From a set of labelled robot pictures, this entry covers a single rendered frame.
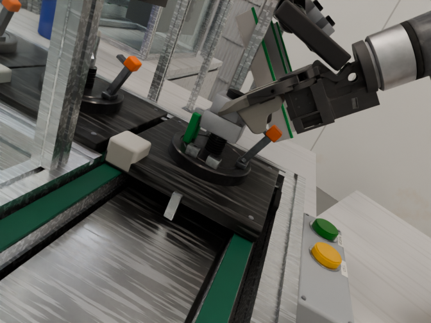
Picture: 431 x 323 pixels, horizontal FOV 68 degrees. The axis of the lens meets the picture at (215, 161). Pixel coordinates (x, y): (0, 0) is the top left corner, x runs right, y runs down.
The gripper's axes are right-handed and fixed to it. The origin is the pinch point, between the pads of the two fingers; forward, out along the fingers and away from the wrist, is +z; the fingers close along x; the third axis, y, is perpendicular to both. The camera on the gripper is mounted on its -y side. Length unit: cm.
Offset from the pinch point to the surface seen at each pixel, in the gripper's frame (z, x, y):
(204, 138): 7.4, 3.3, 4.2
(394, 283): -15, 13, 46
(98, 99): 20.0, -2.3, -8.8
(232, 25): 63, 343, -61
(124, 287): 10.1, -25.3, 12.0
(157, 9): 39, 86, -42
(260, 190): 0.1, -0.7, 14.7
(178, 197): 7.1, -13.2, 8.2
